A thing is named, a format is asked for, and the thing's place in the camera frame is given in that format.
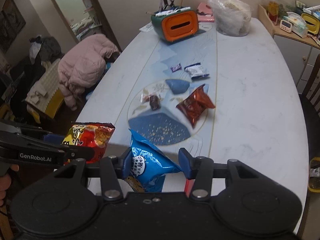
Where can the brown foil snack bag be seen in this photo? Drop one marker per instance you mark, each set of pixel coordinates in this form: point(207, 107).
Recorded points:
point(195, 104)

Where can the yellow tissue box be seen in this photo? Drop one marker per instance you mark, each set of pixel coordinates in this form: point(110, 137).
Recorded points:
point(312, 23)

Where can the clear plastic bag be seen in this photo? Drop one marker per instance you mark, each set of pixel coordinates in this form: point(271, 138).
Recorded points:
point(232, 17)

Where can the orange drink bottle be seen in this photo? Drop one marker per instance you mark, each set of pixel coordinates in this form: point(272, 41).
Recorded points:
point(273, 11)

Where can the wooden side cabinet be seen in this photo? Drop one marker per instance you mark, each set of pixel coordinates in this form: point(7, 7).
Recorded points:
point(299, 53)

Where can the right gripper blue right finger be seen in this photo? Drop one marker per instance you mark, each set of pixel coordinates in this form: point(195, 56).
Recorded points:
point(186, 162)

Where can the green orange tissue box organizer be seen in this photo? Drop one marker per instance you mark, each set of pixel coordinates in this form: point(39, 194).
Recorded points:
point(175, 24)

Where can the yellow cushioned bench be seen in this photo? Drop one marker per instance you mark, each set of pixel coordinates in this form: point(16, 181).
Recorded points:
point(44, 97)

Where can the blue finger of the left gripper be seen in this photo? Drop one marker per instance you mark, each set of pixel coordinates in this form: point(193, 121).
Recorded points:
point(76, 152)
point(53, 138)

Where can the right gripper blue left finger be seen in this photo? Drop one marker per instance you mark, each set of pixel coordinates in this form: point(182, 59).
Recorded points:
point(126, 163)

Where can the purple candy wrapper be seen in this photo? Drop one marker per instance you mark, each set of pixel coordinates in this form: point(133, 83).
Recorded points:
point(175, 68)

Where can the person's left hand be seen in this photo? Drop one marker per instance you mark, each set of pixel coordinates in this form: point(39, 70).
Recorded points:
point(5, 182)

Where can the pink booklet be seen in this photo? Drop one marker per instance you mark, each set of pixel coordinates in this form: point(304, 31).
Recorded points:
point(204, 13)

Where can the dark brown jelly cup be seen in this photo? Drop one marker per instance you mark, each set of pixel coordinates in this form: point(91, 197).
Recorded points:
point(154, 102)

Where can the white paper leaflet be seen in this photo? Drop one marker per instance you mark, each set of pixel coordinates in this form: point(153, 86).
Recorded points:
point(147, 28)

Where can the red yellow chip bag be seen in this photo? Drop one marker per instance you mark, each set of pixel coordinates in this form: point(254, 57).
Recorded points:
point(94, 135)

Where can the white digital timer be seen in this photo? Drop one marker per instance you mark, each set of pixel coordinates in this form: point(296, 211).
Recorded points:
point(286, 26)

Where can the blue cookie packet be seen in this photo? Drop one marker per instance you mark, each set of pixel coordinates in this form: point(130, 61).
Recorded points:
point(149, 165)

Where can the wet wipes pack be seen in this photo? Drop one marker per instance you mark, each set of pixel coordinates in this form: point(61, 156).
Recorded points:
point(298, 24)

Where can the pink puffer jacket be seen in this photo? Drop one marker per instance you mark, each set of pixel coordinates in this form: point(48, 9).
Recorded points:
point(83, 66)

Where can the wooden chair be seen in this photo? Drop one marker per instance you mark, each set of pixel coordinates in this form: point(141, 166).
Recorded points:
point(311, 115)

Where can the clear red candy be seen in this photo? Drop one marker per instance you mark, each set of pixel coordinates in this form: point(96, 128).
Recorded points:
point(147, 97)

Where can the white cardboard box red trim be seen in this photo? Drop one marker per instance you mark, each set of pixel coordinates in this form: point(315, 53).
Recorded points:
point(188, 186)

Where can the white blue snack packet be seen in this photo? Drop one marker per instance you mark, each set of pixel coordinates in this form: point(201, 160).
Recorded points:
point(196, 71)

